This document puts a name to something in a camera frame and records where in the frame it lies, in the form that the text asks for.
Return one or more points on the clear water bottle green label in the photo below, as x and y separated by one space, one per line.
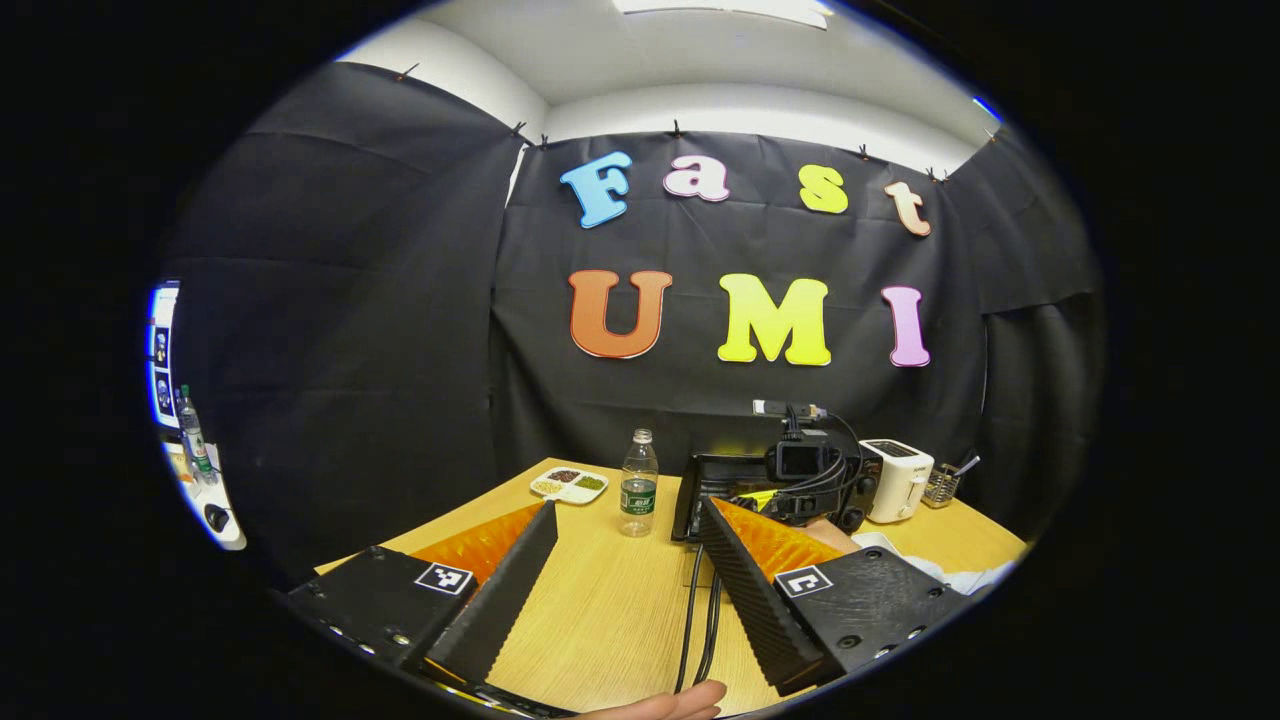
638 495

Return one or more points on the green capped plastic bottle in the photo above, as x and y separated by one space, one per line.
192 440

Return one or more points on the black backdrop cloth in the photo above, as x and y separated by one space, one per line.
400 350

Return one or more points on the white divided snack dish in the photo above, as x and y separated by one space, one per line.
568 485

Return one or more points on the black electric oven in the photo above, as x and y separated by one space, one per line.
712 475

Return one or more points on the black computer mouse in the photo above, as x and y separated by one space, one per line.
216 517

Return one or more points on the white square dish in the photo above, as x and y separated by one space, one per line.
882 542

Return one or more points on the wall poster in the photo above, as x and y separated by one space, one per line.
163 350

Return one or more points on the large ceiling light panel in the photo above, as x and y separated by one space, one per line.
725 8

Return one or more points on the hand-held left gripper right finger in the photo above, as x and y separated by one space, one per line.
760 600

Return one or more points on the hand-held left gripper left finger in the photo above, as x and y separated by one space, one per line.
500 605

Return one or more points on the white side table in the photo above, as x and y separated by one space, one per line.
225 500

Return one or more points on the metal spoon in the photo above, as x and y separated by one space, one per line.
966 465

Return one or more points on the white toaster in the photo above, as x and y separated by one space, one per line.
897 485

